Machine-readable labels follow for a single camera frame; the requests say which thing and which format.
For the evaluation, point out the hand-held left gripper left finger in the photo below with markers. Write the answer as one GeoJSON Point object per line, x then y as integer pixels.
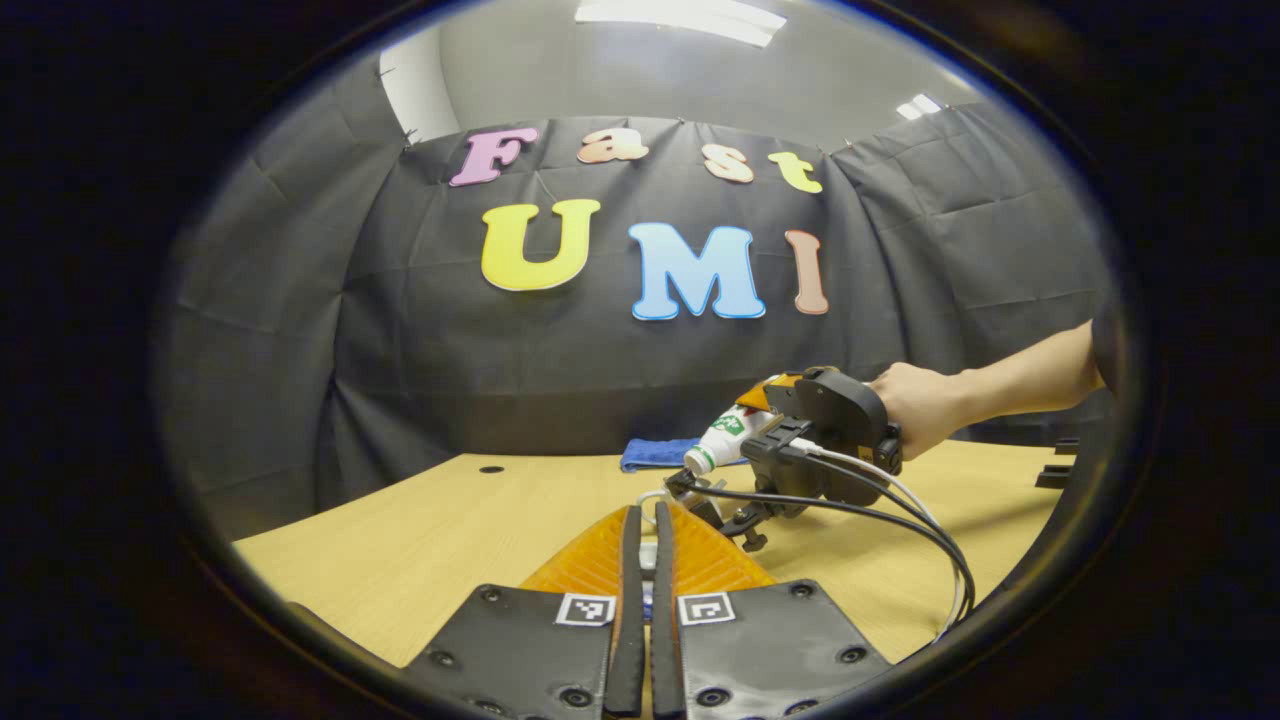
{"type": "Point", "coordinates": [628, 640]}

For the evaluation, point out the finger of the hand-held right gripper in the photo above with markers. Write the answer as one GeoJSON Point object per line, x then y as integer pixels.
{"type": "Point", "coordinates": [760, 393]}

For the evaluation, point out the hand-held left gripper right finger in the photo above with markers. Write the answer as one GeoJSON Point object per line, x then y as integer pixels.
{"type": "Point", "coordinates": [665, 640]}

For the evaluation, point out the white plastic water bottle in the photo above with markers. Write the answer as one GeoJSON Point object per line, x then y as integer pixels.
{"type": "Point", "coordinates": [725, 440]}

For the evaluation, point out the white teacup lid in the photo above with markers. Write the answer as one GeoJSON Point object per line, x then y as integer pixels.
{"type": "Point", "coordinates": [649, 558]}

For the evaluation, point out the white teacup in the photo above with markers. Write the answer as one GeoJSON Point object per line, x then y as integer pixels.
{"type": "Point", "coordinates": [645, 495]}

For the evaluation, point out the blue towel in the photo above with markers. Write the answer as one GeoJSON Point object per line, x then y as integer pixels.
{"type": "Point", "coordinates": [650, 455]}

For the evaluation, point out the black backdrop cloth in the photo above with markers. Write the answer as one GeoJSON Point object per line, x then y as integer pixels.
{"type": "Point", "coordinates": [450, 380]}

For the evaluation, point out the small ceiling light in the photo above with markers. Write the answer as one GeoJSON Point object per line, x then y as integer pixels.
{"type": "Point", "coordinates": [920, 106]}

